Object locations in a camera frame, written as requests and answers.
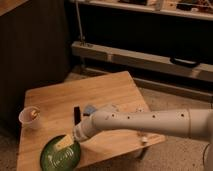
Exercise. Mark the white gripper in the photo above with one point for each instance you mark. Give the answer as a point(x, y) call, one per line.
point(83, 131)

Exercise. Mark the green ceramic bowl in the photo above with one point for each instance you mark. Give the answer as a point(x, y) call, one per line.
point(65, 159)

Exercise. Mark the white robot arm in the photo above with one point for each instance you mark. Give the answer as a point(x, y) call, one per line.
point(187, 123)

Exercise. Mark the black remote control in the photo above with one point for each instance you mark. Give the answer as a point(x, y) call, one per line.
point(77, 115)

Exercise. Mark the wooden table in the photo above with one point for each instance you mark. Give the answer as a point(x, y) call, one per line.
point(110, 151)

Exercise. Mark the white game controller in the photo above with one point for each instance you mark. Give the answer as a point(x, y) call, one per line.
point(143, 136)

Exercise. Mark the metal shelf rack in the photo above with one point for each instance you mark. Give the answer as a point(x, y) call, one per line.
point(145, 39)

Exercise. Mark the black handle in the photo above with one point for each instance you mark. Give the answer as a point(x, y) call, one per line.
point(184, 64)

